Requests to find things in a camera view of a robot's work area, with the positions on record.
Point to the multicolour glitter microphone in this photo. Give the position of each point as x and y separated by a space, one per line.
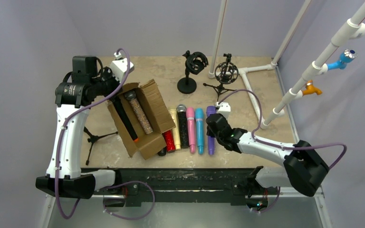
131 97

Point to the brown cardboard box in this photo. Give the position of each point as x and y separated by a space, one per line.
151 101

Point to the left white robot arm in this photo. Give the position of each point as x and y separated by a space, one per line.
73 98

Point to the purple microphone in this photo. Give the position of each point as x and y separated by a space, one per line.
210 137

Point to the black glitter microphone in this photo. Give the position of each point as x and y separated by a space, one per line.
183 128

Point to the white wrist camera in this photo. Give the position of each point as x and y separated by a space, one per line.
223 108
118 67

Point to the cream microphone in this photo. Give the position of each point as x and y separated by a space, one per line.
175 130

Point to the black orange-tipped microphone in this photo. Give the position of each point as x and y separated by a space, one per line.
116 101

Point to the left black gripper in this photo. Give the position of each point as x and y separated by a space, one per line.
107 85

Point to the white PVC pipe frame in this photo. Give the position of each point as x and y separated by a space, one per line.
258 25

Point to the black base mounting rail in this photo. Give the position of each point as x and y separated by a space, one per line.
235 186

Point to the pink microphone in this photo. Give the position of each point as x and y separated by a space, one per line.
190 115

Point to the small black microphone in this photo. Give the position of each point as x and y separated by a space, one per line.
162 152

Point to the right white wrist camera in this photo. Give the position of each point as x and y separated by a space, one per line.
223 108

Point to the blue pipe fitting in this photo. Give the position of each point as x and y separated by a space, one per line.
347 56

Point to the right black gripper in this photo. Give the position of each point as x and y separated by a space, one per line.
214 125

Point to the tripod shock mount stand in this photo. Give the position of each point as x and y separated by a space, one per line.
225 73

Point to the orange pipe fitting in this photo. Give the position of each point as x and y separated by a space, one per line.
311 89

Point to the teal microphone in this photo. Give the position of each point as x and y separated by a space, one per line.
199 118

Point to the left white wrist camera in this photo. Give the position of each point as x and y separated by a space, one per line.
118 67

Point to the tripod microphone stand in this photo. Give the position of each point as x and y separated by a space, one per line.
92 139

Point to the red glitter microphone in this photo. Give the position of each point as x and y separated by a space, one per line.
168 137

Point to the round base microphone stand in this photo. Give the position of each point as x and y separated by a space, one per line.
195 62

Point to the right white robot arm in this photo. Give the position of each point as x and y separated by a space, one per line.
305 169

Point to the aluminium rail frame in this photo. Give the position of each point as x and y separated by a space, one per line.
290 210

